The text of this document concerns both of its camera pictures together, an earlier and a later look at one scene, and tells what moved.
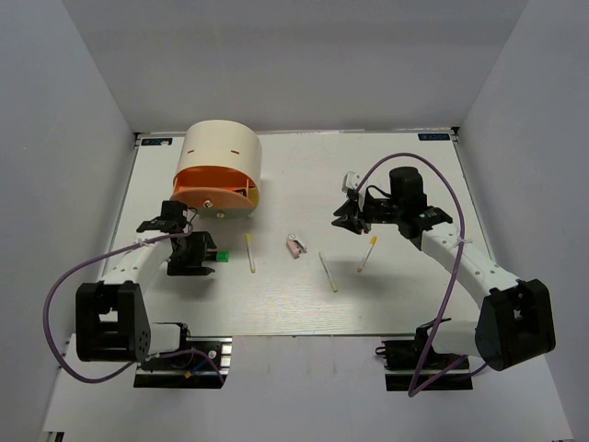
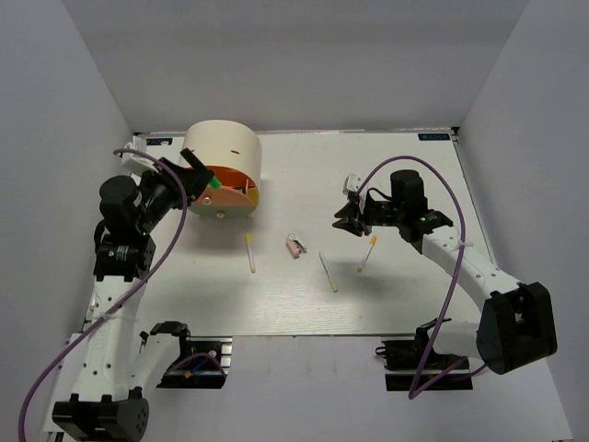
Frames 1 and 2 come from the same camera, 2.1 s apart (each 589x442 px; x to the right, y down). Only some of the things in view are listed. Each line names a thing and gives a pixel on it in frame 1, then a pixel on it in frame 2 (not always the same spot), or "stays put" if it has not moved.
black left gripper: x=193 y=267 -> x=194 y=180
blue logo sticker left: x=155 y=141 stays put
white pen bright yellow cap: x=248 y=239 stays put
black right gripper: x=353 y=224 stays put
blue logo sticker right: x=433 y=136 stays put
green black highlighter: x=223 y=256 -> x=215 y=183
